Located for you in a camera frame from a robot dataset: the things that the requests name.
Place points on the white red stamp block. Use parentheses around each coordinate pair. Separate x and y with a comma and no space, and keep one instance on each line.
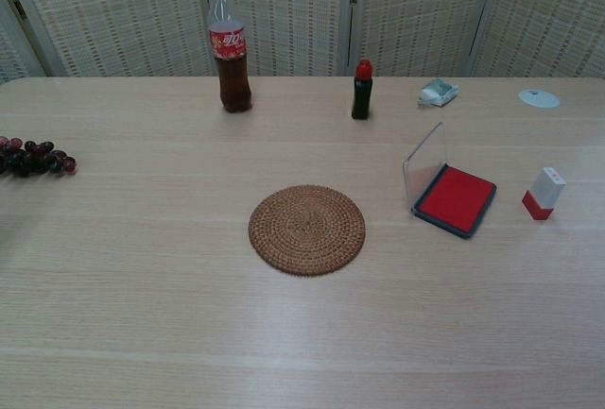
(543,192)

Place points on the red ink pad with clear lid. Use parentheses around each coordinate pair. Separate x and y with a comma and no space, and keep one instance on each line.
(456,201)

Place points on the round woven rattan coaster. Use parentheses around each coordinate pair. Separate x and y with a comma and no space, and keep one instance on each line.
(307,232)

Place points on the black bottle with red cap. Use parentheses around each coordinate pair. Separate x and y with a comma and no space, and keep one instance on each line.
(361,97)

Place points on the cola bottle with red cap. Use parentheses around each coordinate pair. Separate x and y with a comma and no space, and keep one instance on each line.
(231,83)

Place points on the white green tissue pack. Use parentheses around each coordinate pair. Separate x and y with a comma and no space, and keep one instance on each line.
(437,92)

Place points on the woven folding screen panel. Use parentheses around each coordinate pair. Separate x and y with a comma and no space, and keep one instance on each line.
(553,17)
(416,12)
(118,12)
(293,12)
(12,50)

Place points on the white round table grommet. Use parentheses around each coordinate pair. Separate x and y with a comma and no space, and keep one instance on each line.
(539,98)

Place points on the bunch of dark red grapes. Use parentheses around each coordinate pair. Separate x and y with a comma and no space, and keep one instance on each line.
(28,158)

